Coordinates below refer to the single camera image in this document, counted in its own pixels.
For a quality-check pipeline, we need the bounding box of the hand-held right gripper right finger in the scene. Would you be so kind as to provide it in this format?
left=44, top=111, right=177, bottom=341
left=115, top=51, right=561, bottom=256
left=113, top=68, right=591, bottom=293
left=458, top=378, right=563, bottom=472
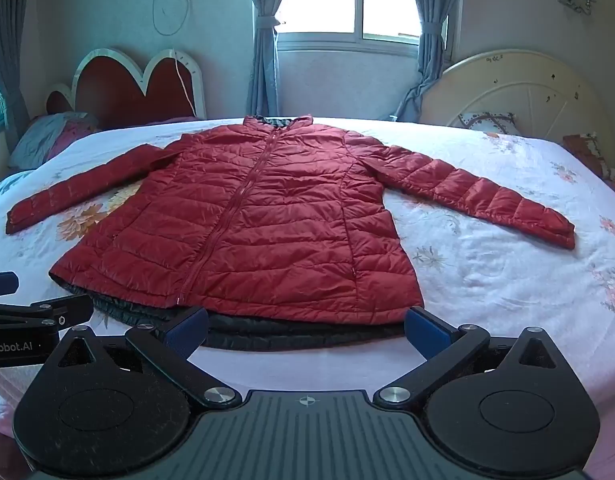
left=373, top=306, right=561, bottom=407

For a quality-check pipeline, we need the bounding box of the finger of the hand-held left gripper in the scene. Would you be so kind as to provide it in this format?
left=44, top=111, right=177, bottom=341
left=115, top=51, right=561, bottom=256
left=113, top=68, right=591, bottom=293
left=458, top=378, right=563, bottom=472
left=0, top=294, right=94, bottom=331
left=0, top=271, right=20, bottom=302

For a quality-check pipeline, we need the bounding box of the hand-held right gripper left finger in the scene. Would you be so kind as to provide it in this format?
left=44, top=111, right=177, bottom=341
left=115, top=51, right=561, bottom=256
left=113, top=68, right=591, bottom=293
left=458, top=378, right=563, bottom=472
left=59, top=306, right=243, bottom=408

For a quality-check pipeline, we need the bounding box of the red quilted down jacket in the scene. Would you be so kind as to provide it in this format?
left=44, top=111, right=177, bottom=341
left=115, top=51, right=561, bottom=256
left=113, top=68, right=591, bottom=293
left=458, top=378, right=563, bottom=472
left=6, top=114, right=577, bottom=353

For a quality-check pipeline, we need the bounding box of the floral white bed sheet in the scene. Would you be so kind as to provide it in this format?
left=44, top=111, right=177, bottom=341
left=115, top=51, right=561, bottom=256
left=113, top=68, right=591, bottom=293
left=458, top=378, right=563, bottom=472
left=0, top=117, right=615, bottom=428

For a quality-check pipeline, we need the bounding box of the blue pink pillow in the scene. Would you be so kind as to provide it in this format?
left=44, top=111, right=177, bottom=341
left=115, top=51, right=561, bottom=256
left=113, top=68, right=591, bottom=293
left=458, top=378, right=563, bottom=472
left=8, top=111, right=101, bottom=171

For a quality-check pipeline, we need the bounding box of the patterned white pillow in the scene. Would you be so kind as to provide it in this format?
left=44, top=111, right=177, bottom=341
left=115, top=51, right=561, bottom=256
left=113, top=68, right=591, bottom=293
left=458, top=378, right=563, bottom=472
left=457, top=111, right=522, bottom=136

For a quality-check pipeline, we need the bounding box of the red heart-shaped headboard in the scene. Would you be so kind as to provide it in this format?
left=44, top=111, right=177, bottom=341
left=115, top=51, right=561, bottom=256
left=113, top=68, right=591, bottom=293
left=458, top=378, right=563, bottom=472
left=46, top=46, right=207, bottom=131

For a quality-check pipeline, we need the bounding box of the red patterned pillow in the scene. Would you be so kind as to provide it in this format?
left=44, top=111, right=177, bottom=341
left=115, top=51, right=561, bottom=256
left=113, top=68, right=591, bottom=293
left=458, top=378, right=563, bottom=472
left=562, top=132, right=615, bottom=181

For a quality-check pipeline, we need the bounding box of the grey blue curtain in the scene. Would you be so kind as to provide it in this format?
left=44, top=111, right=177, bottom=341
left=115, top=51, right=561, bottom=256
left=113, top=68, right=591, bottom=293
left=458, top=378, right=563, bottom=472
left=0, top=0, right=31, bottom=133
left=390, top=0, right=471, bottom=122
left=242, top=0, right=294, bottom=117

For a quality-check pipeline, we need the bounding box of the cream round headboard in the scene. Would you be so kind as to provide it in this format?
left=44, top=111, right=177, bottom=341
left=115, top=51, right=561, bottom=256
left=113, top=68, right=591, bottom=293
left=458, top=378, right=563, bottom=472
left=418, top=49, right=615, bottom=158

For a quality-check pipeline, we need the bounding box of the white framed window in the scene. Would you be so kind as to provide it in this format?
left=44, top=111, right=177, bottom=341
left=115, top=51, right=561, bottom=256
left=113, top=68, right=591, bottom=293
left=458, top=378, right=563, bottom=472
left=276, top=0, right=424, bottom=53

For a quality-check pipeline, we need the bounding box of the white charger cable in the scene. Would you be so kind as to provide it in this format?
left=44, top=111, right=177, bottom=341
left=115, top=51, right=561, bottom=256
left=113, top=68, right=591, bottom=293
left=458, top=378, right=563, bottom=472
left=152, top=0, right=197, bottom=117

